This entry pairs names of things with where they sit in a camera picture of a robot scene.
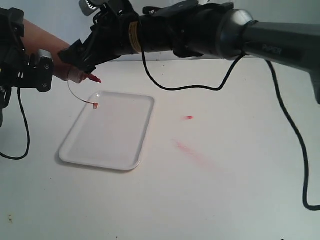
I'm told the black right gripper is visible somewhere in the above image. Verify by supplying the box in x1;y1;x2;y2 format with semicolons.
58;4;140;74

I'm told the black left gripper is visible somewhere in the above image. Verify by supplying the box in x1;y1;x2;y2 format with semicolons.
0;8;27;88

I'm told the red sauce squeeze bottle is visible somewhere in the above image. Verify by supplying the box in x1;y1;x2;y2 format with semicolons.
21;18;103;111

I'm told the white rectangular plastic tray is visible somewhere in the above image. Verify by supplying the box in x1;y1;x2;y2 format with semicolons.
58;91;155;171

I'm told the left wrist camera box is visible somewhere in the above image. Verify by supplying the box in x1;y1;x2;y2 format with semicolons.
18;49;54;93

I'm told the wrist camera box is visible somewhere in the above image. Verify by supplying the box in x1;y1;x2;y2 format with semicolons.
18;49;54;93
78;0;125;17

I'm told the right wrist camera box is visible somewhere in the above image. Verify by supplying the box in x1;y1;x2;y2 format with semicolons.
78;0;125;17

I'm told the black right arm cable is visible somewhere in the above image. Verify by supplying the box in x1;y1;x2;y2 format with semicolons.
141;47;320;211

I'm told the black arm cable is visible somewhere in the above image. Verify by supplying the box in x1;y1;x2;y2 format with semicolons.
0;84;31;160
141;47;320;211

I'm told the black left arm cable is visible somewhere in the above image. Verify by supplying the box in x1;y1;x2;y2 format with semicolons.
0;84;31;160

